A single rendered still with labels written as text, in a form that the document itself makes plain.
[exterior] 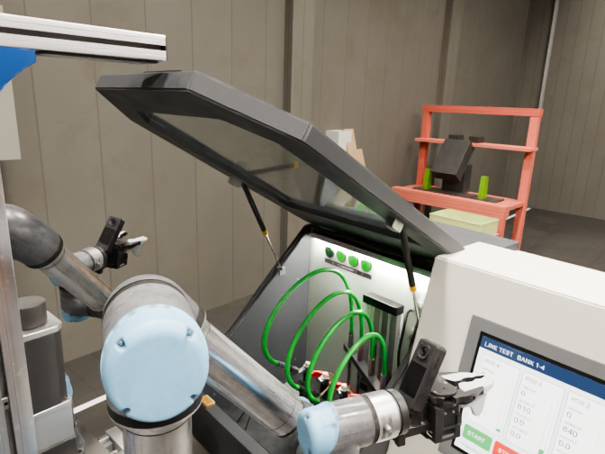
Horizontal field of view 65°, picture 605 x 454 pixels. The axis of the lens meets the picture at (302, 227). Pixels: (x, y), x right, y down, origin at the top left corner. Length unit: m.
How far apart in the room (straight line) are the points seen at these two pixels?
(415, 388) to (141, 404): 0.44
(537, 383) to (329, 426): 0.55
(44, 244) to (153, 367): 0.66
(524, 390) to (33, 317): 0.98
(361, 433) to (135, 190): 3.27
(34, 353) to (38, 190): 2.67
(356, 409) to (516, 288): 0.54
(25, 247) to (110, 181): 2.60
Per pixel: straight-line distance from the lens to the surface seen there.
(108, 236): 1.58
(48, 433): 1.03
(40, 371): 0.97
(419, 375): 0.82
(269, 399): 0.84
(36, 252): 1.18
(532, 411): 1.18
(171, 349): 0.56
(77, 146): 3.62
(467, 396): 0.86
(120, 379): 0.57
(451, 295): 1.23
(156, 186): 3.93
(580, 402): 1.15
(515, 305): 1.17
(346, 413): 0.77
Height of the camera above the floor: 1.92
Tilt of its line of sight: 15 degrees down
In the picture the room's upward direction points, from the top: 2 degrees clockwise
